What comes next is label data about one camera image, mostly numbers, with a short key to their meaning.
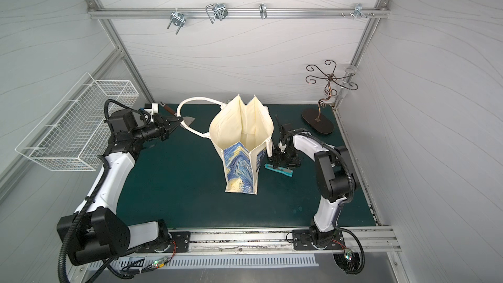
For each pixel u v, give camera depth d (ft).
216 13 2.49
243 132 3.23
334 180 1.61
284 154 2.67
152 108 2.34
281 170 3.05
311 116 3.77
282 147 2.86
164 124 2.17
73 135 2.20
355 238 2.31
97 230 1.29
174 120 2.37
